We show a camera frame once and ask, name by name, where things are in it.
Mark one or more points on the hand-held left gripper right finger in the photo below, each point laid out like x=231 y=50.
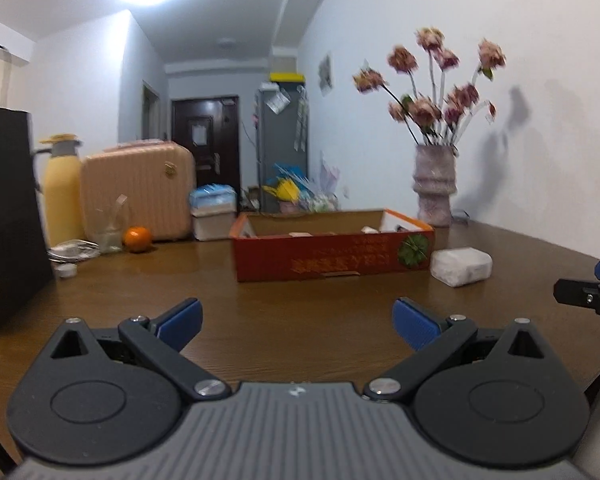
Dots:
x=416 y=324

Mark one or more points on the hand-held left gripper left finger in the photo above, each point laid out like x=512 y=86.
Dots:
x=181 y=324

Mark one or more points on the red cardboard box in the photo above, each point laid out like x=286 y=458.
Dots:
x=280 y=257

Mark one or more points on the white plastic box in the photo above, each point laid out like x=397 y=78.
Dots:
x=460 y=266

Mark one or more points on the orange fruit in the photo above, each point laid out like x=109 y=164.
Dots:
x=137 y=239

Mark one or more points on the white square container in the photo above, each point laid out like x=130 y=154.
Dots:
x=212 y=225

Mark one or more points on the clear glass cup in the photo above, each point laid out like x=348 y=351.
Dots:
x=107 y=235

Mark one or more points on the black eyeglasses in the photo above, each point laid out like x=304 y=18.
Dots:
x=461 y=216

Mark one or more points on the small white round puck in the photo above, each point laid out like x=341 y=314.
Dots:
x=66 y=270

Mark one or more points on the blue plastic packet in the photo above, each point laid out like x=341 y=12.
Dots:
x=212 y=197

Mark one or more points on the pink ribbed suitcase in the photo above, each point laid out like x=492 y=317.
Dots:
x=140 y=190

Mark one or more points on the pink textured vase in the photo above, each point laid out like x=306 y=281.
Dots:
x=434 y=185

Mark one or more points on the pale purple wrapped bouquet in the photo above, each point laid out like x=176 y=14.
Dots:
x=330 y=185

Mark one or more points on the dark brown entrance door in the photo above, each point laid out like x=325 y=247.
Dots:
x=180 y=160

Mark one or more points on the blue and yellow bag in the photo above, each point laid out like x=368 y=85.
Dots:
x=287 y=187

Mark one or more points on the yellow thermos jug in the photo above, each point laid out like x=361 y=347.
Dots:
x=62 y=195

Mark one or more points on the grey cabinet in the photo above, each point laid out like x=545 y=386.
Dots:
x=277 y=160

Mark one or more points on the white paper on door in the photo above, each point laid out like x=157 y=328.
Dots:
x=198 y=134

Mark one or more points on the black paper bag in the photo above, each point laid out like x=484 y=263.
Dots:
x=10 y=220

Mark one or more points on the side room door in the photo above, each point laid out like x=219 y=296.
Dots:
x=150 y=110

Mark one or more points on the dried pink roses bouquet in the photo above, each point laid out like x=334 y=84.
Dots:
x=425 y=107

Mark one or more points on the hanging packets on refrigerator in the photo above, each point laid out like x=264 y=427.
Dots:
x=301 y=125

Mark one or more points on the paper note on refrigerator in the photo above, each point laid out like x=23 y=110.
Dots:
x=276 y=102

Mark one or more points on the yellow flat box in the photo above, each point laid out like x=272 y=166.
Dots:
x=287 y=77

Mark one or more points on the wall picture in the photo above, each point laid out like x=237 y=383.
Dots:
x=325 y=74

